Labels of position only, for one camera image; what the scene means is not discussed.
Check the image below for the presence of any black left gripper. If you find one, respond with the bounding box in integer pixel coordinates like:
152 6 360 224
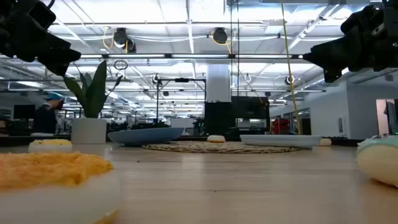
0 14 81 77

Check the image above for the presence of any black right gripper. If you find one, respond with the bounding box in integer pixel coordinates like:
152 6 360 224
303 30 398 83

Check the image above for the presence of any small yellow-sprinkled donut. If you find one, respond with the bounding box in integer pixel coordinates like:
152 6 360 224
28 139 73 153

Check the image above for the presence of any large teal-iced donut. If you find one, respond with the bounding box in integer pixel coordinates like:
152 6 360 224
356 133 398 188

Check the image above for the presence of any small orange-sprinkled donut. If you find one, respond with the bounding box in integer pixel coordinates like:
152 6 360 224
0 151 123 224

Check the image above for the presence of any green snake plant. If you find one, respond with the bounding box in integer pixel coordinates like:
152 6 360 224
63 60 124 119

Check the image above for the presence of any person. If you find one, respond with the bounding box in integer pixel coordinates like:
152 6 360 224
32 91 65 134

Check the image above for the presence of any black desk monitor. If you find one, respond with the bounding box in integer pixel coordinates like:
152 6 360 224
12 104 36 120

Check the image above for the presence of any white plant pot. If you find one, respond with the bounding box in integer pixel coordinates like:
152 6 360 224
71 117 108 145

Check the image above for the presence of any red tool cart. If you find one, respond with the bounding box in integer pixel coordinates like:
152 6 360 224
271 118 290 135

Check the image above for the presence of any black monitor screen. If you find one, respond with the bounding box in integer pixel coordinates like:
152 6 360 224
231 96 271 121

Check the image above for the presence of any light blue plate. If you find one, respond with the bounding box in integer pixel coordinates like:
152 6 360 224
239 134 323 149

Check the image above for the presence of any dark blue plate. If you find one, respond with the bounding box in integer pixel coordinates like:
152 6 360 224
107 126 185 147

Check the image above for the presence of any white square column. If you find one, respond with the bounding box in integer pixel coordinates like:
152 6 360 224
206 63 232 103

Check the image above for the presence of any black cabinet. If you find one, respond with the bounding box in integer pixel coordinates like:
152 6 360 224
204 101 236 137

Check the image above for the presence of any round woven placemat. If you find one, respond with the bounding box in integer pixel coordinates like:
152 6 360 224
142 141 300 154

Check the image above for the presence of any yellow hanging cord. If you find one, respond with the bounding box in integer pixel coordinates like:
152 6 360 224
280 0 302 135

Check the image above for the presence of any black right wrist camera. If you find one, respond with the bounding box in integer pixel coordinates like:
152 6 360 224
340 4 379 35

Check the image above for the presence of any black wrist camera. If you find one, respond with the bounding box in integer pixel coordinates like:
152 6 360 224
340 4 379 35
29 1 57 29

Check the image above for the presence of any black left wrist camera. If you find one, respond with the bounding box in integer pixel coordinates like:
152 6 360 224
29 1 57 29

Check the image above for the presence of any black frame stand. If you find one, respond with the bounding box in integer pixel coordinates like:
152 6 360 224
155 77 207 125

